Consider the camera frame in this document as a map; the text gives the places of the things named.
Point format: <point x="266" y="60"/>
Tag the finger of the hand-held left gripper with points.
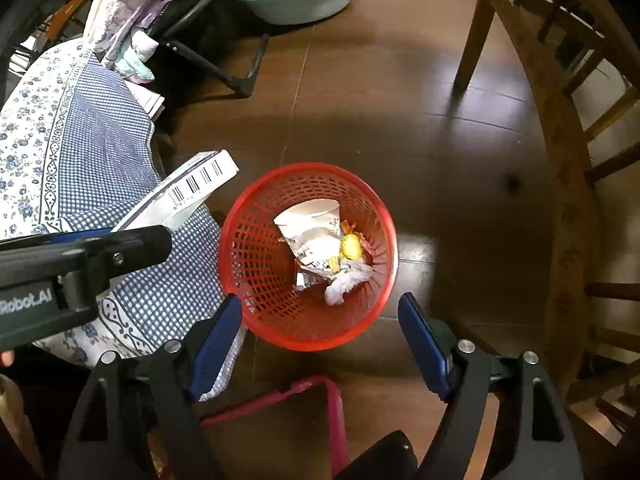
<point x="135" y="247"/>

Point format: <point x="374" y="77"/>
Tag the folded pinkish cloth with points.
<point x="152" y="102"/>

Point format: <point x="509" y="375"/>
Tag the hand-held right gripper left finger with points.
<point x="220" y="345"/>

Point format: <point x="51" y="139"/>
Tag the white barcode box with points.
<point x="190" y="185"/>

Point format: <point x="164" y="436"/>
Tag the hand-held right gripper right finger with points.
<point x="425" y="345"/>

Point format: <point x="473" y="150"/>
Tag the yellow crumpled wrapper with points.
<point x="351" y="247"/>

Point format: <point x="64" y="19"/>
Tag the red plastic mesh basket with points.
<point x="250" y="260"/>

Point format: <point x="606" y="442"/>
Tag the pale green cloth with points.
<point x="137" y="60"/>

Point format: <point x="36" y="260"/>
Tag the black shoe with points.
<point x="380" y="457"/>

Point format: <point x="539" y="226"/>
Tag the wooden chair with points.
<point x="565" y="160"/>

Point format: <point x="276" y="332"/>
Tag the black folding bed frame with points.
<point x="210" y="65"/>

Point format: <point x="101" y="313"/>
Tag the pink plastic stool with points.
<point x="335" y="405"/>

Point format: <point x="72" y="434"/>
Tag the blue floral bedspread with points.
<point x="75" y="135"/>

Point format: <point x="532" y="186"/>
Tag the white crumpled tissue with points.
<point x="347" y="280"/>

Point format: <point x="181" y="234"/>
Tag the silver foil wrapper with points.
<point x="307" y="277"/>

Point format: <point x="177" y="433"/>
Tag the white paper cup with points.
<point x="310" y="225"/>

